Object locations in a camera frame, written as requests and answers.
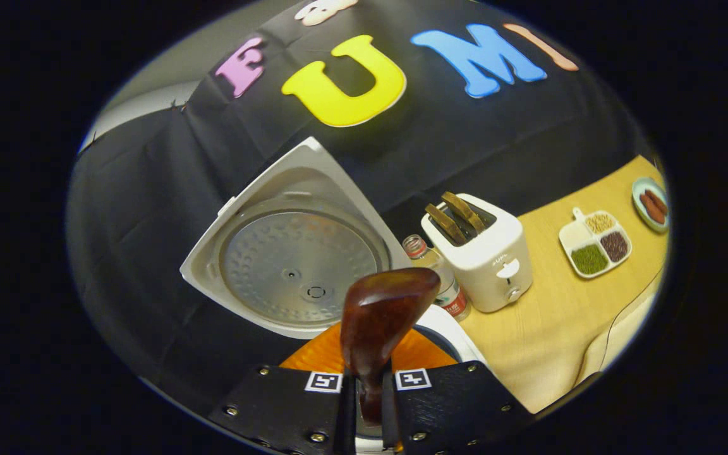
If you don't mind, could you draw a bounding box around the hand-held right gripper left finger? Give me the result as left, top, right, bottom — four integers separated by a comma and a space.
208, 322, 357, 455

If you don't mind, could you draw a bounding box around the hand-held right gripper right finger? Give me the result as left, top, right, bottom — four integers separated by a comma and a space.
382, 329, 534, 455

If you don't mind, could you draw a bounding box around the dark wooden spoon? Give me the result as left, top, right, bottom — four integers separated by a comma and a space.
340, 267, 442, 425

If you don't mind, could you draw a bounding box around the white rice cooker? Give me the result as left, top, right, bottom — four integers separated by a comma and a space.
179, 136, 490, 455

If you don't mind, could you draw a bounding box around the clear plastic rice container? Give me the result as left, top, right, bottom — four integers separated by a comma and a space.
576, 265, 665, 387

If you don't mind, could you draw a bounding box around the clear plastic water bottle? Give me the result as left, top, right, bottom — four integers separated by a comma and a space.
402, 234, 471, 322

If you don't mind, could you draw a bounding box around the white toaster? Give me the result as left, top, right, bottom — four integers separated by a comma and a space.
421, 193, 534, 314

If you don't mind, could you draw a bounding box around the brown toast slice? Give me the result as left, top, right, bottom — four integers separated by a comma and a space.
425, 203, 468, 246
442, 191, 487, 234

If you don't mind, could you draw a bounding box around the white divided grain dish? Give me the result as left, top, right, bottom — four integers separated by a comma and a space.
558, 207, 633, 279

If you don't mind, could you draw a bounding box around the black backdrop cloth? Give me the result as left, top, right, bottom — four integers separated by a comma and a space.
67, 0, 662, 405

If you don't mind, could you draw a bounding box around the red meat slice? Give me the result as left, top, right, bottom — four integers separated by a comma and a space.
639, 193, 665, 225
646, 188, 669, 217

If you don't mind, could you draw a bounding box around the pale green plate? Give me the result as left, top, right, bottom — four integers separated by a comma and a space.
631, 176, 670, 234

